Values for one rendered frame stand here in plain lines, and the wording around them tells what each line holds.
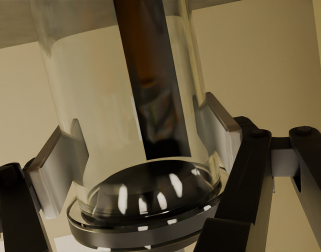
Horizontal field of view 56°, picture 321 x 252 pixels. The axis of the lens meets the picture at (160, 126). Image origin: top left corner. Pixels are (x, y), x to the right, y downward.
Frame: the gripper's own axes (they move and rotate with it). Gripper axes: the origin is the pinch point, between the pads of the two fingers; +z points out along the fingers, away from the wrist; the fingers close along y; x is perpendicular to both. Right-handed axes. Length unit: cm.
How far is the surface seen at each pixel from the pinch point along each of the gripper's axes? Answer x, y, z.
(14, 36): 8, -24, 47
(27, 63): 1, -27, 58
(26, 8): 11.0, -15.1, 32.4
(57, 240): -43, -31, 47
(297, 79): -15, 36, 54
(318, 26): 1.2, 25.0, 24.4
